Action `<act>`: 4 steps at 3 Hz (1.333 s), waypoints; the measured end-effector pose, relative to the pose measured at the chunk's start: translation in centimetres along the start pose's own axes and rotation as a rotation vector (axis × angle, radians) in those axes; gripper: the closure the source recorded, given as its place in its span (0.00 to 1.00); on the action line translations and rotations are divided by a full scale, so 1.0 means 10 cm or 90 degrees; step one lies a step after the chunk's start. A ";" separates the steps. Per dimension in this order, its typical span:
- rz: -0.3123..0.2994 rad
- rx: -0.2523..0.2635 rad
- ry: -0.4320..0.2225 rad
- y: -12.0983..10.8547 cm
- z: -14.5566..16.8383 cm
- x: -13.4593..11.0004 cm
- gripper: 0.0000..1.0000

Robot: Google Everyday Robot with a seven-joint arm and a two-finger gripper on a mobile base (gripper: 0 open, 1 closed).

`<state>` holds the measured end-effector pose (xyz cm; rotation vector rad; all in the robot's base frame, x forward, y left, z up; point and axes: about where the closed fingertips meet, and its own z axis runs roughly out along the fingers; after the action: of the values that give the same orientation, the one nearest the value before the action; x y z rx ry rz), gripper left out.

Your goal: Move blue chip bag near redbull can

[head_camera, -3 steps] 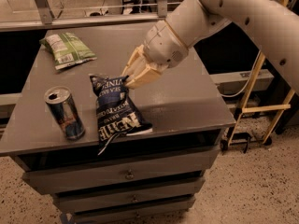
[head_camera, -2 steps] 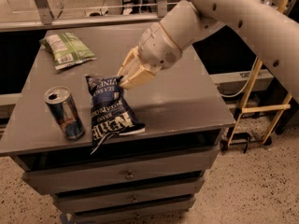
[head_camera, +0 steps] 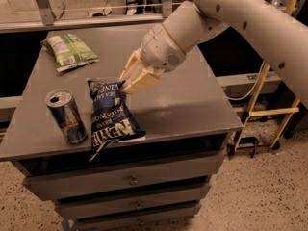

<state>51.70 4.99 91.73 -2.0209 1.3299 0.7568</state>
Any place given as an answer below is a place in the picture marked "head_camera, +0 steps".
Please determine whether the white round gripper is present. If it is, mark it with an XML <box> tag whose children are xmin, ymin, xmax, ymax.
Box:
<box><xmin>119</xmin><ymin>24</ymin><xmax>186</xmax><ymax>94</ymax></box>

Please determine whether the blue chip bag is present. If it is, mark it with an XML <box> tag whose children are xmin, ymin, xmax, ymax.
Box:
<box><xmin>88</xmin><ymin>79</ymin><xmax>146</xmax><ymax>162</ymax></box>

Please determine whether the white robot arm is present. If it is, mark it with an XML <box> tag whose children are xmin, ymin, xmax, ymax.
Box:
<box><xmin>119</xmin><ymin>0</ymin><xmax>308</xmax><ymax>107</ymax></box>

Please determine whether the green chip bag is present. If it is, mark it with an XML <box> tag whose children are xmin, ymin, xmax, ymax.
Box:
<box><xmin>40</xmin><ymin>33</ymin><xmax>100</xmax><ymax>72</ymax></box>

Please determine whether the redbull can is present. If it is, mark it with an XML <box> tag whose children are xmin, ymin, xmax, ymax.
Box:
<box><xmin>45</xmin><ymin>89</ymin><xmax>88</xmax><ymax>144</ymax></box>

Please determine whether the grey drawer cabinet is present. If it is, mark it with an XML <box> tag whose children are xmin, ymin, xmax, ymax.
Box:
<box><xmin>0</xmin><ymin>25</ymin><xmax>241</xmax><ymax>231</ymax></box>

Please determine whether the grey metal railing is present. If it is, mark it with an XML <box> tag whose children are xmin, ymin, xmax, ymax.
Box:
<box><xmin>0</xmin><ymin>0</ymin><xmax>174</xmax><ymax>33</ymax></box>

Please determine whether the middle grey drawer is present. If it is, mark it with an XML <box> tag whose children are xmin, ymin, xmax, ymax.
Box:
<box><xmin>56</xmin><ymin>182</ymin><xmax>211</xmax><ymax>220</ymax></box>

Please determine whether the grey drawer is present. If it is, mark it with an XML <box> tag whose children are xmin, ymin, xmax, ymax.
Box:
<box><xmin>75</xmin><ymin>201</ymin><xmax>201</xmax><ymax>231</ymax></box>
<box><xmin>23</xmin><ymin>150</ymin><xmax>226</xmax><ymax>200</ymax></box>
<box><xmin>56</xmin><ymin>182</ymin><xmax>211</xmax><ymax>220</ymax></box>

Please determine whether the top grey drawer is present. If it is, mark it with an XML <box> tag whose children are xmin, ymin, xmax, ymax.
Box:
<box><xmin>23</xmin><ymin>150</ymin><xmax>226</xmax><ymax>200</ymax></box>

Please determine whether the bottom grey drawer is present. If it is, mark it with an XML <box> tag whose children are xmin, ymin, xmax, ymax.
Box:
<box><xmin>75</xmin><ymin>201</ymin><xmax>201</xmax><ymax>231</ymax></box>

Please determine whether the white cable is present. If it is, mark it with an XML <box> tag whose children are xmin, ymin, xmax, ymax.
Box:
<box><xmin>226</xmin><ymin>61</ymin><xmax>268</xmax><ymax>102</ymax></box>

